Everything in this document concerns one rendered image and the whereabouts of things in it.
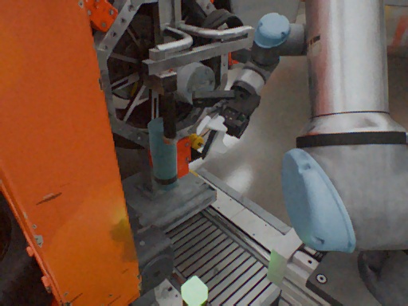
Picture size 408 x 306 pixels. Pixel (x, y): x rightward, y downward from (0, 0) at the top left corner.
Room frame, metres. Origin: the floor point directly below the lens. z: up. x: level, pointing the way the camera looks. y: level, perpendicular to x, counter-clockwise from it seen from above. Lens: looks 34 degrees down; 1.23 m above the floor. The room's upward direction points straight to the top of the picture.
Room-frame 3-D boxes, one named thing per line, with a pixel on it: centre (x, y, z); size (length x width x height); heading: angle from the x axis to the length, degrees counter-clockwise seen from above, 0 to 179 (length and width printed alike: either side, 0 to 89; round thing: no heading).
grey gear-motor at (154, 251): (0.78, 0.30, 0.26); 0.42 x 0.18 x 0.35; 42
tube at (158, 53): (0.90, 0.12, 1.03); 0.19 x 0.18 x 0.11; 42
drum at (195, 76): (1.00, 0.08, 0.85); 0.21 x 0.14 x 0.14; 42
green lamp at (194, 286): (0.36, 0.02, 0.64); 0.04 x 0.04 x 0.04; 42
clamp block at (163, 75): (0.79, 0.12, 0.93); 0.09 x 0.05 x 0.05; 42
